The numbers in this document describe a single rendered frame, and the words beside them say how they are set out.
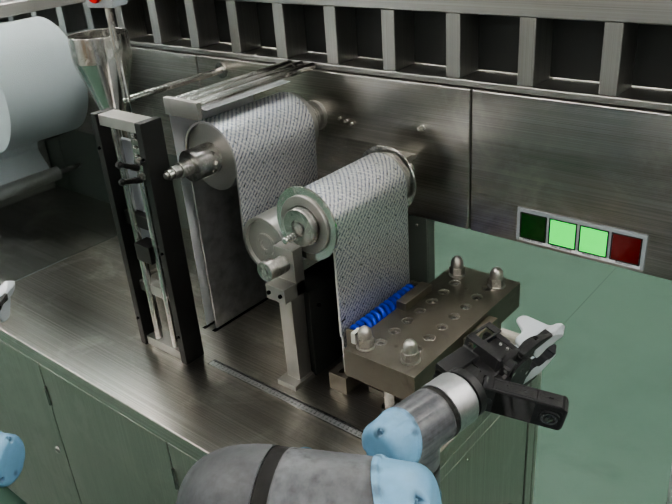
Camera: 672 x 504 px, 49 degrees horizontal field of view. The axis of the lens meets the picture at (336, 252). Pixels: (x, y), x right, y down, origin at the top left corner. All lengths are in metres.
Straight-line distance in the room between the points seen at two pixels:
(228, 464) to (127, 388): 1.00
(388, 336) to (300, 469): 0.83
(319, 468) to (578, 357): 2.64
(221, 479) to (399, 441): 0.33
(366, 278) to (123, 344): 0.62
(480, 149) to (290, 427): 0.65
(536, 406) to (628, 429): 1.88
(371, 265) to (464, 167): 0.28
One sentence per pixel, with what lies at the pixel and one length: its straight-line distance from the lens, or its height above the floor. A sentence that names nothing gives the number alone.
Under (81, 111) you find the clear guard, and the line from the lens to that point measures 2.19.
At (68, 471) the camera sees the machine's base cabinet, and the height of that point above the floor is 0.46.
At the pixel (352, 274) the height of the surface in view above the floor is 1.14.
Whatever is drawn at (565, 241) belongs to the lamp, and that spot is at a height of 1.17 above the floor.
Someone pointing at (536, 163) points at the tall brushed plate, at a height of 1.31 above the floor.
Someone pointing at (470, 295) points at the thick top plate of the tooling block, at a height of 1.03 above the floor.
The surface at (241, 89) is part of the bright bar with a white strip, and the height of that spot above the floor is 1.45.
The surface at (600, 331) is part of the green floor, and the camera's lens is 3.39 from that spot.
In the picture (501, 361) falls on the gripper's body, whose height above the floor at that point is 1.22.
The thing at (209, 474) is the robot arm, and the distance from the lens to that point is 0.64.
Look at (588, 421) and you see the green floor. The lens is 2.89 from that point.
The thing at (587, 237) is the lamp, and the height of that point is 1.19.
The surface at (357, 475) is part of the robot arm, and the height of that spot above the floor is 1.40.
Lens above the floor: 1.82
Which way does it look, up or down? 27 degrees down
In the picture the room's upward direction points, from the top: 4 degrees counter-clockwise
